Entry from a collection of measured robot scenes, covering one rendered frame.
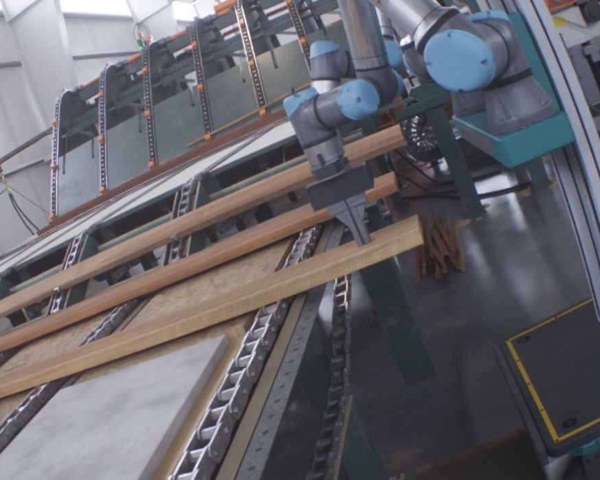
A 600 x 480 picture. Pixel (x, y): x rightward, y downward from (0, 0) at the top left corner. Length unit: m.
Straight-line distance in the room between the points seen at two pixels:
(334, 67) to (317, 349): 0.75
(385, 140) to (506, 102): 1.36
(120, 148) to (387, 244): 6.68
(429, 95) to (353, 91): 3.42
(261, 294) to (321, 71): 0.61
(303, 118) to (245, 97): 6.01
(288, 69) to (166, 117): 1.40
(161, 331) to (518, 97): 0.89
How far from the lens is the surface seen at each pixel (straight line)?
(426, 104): 4.73
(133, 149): 7.86
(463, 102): 1.86
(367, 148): 2.67
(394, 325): 2.83
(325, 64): 1.83
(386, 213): 2.36
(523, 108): 1.35
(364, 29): 1.48
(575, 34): 6.01
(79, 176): 8.19
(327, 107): 1.41
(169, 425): 1.15
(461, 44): 1.21
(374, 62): 1.49
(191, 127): 7.57
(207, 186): 3.49
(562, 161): 1.81
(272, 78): 7.46
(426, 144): 7.09
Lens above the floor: 1.21
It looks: 10 degrees down
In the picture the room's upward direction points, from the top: 24 degrees counter-clockwise
